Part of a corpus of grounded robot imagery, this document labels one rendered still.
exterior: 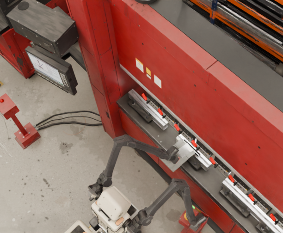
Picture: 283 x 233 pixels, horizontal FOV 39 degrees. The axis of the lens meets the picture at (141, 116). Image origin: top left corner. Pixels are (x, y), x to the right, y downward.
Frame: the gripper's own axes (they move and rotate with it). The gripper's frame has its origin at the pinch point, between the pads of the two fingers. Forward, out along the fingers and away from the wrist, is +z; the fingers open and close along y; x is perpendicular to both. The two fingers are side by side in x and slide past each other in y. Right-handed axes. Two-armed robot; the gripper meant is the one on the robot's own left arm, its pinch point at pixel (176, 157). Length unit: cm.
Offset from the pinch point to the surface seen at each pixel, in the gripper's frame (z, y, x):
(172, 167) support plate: -2.9, -3.9, 8.1
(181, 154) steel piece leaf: 4.4, -0.6, -4.6
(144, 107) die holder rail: 11, 59, -11
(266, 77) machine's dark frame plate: -93, -37, -93
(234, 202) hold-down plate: 16, -59, -4
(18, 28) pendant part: -92, 140, -8
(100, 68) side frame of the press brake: -46, 86, -21
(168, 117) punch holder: -14.3, 23.7, -23.8
